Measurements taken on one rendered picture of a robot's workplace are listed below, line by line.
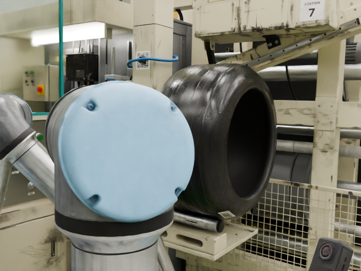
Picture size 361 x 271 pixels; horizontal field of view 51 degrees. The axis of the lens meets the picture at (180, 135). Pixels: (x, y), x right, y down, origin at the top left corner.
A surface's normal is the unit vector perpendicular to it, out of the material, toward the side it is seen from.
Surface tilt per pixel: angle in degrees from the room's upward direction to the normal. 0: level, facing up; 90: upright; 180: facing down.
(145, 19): 90
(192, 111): 65
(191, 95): 54
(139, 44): 90
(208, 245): 90
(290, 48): 90
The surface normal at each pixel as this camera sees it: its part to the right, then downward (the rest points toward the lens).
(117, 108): 0.44, -0.02
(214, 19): -0.58, 0.06
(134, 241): 0.27, 0.74
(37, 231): 0.81, 0.07
